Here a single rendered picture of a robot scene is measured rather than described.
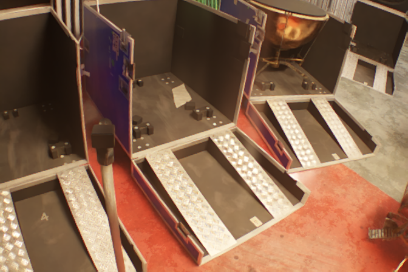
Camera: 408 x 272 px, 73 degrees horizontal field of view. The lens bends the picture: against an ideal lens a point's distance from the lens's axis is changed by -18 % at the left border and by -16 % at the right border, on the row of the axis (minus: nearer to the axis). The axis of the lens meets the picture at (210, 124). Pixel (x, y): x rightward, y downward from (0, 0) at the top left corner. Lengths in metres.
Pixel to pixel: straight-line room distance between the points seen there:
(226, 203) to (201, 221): 0.26
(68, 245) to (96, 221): 0.22
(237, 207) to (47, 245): 1.19
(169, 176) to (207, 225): 0.40
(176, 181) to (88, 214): 0.59
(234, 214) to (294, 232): 0.40
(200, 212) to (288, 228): 0.57
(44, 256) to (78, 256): 0.19
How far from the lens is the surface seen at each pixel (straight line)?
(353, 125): 3.26
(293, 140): 2.69
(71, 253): 1.83
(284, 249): 1.97
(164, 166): 2.07
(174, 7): 2.93
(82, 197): 1.93
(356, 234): 2.27
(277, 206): 2.14
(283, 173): 2.26
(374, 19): 6.17
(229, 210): 2.04
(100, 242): 1.79
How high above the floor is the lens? 1.53
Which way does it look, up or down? 34 degrees down
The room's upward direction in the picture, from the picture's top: 9 degrees clockwise
